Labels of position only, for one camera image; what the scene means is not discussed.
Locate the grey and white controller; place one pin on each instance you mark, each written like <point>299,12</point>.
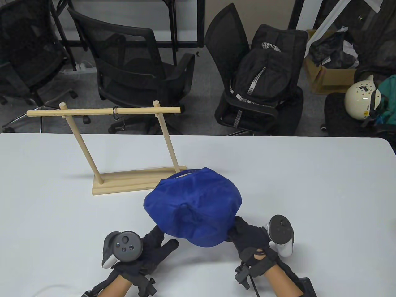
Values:
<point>281,233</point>
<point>122,247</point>

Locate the person's right forearm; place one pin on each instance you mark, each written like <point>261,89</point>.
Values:
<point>283,280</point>

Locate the blue baseball cap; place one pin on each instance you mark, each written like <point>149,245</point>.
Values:
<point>198,201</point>

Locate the black plastic bag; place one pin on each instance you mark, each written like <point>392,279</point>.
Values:
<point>332,49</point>

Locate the black flat device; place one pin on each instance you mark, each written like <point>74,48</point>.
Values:
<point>307,287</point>

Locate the black backpack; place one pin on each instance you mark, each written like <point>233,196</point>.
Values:
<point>266,71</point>

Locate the person's left thumb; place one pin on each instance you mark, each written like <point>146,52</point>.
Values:
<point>168,249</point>

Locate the wooden hanging rack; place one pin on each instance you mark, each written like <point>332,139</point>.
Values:
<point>130,182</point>

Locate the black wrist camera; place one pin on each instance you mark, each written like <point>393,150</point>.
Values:
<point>146,284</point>
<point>244,275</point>

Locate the white power strip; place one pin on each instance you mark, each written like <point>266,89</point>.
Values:
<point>81,67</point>

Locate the grey and white left controller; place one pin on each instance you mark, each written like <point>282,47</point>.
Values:
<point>122,247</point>

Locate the grey and white right controller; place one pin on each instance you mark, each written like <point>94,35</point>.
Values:
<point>281,233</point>

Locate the person's left forearm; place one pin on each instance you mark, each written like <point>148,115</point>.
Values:
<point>116,286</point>

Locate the person's right fingers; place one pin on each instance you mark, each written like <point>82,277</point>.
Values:
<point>240,225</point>

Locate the person's right hand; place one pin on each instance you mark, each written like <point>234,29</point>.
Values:
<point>252,244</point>

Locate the white bar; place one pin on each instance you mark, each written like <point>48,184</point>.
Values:
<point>324,27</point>

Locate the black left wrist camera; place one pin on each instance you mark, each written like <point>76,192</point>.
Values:
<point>146,284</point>

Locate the black hook on rail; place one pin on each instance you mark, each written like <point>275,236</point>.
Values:
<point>115,114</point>

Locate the cream white helmet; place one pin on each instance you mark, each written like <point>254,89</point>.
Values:
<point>359,97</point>

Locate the person's left hand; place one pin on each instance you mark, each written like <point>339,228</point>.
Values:
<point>148,253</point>

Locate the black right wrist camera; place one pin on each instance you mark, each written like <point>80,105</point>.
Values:
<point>244,275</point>

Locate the cardboard box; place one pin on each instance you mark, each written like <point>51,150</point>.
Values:
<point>328,79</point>

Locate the teal bag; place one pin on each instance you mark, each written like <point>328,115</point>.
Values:
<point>388,99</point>

